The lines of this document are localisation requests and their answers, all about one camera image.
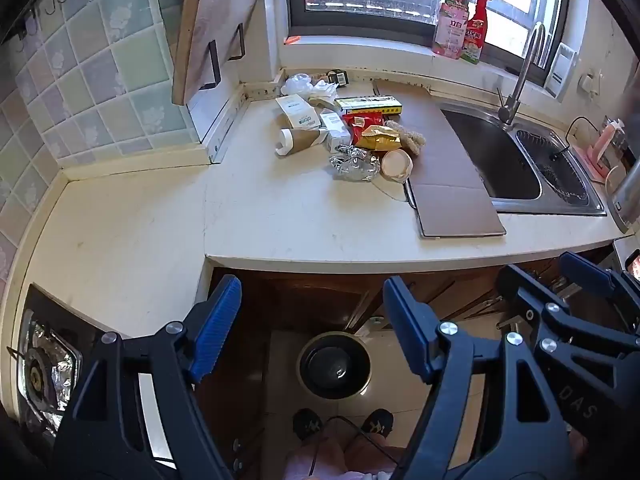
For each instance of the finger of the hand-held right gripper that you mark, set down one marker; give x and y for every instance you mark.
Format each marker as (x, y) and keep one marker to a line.
(525, 295)
(585, 271)

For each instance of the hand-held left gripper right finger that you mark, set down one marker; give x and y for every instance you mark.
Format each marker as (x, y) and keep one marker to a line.
(404, 330)

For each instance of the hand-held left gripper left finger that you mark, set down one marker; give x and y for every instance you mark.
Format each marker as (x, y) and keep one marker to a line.
(217, 327)

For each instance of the black round trash bin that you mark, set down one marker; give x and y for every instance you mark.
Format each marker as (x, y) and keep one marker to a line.
(334, 365)

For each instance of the foil wrapper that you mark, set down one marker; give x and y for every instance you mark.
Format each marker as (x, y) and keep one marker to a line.
(352, 164)

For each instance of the yellow snack packet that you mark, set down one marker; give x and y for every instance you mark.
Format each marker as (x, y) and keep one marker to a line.
(382, 139)

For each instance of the brown fibrous wad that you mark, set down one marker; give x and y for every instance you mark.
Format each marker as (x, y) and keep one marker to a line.
(410, 137)

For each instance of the brown paper cup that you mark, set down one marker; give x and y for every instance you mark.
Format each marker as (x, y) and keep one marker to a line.
(302, 141)

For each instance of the red snack packet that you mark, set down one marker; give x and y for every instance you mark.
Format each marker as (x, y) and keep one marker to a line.
(357, 127)

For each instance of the small white box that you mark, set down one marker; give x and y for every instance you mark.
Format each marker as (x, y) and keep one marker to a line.
(335, 130)

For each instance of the long yellow green box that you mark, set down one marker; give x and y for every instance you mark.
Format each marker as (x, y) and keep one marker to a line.
(367, 105)

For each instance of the large white box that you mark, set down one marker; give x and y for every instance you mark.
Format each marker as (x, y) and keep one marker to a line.
(297, 111)

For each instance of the white plastic bag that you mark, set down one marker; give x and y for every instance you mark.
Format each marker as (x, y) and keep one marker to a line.
(297, 85)

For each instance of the silver appliance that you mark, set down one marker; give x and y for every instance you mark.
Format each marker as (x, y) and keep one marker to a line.
(625, 195)

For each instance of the black yellow shoe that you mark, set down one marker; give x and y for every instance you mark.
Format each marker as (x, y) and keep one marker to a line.
(377, 422)
(307, 425)

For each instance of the pink tray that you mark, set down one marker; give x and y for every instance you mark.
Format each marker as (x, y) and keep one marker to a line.
(590, 167)

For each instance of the pink pump bottle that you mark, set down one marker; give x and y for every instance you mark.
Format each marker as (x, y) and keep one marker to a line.
(607, 142)

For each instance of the steel sink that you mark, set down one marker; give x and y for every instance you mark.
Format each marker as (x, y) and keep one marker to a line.
(500, 160)

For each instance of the brown cardboard sheet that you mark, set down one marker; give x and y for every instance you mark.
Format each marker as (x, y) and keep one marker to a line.
(440, 170)

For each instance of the person's left leg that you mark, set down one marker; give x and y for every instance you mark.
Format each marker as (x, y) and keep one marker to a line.
(325, 460)

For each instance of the gas stove burner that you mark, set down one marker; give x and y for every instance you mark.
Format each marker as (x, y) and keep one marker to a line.
(45, 360)

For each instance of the steel faucet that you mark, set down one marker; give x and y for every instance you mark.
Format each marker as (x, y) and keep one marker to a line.
(520, 80)

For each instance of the red spray bottle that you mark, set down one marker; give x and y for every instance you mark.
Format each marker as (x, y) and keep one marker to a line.
(475, 30)

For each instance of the pink dish soap bottle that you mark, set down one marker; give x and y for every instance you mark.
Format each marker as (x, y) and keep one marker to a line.
(450, 30)

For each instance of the white wall socket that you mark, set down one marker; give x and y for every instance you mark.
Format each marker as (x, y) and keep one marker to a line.
(590, 85)

